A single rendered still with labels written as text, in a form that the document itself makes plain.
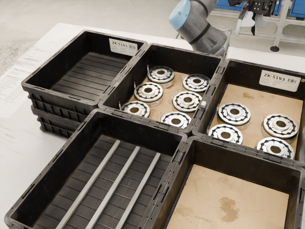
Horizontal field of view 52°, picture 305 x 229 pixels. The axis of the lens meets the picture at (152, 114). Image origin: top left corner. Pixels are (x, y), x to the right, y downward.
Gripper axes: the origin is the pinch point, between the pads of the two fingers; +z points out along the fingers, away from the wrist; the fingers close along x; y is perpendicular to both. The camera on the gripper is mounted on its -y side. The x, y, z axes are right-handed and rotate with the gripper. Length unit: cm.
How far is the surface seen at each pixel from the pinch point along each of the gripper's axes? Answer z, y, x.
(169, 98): 23.9, -10.6, -24.5
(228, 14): 1, -85, 150
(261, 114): 21.7, 18.0, -11.6
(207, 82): 16.8, -3.3, -13.5
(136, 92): 23.0, -19.2, -32.6
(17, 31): 51, -267, 55
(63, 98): 25, -29, -56
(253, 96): 18.6, 11.6, -5.9
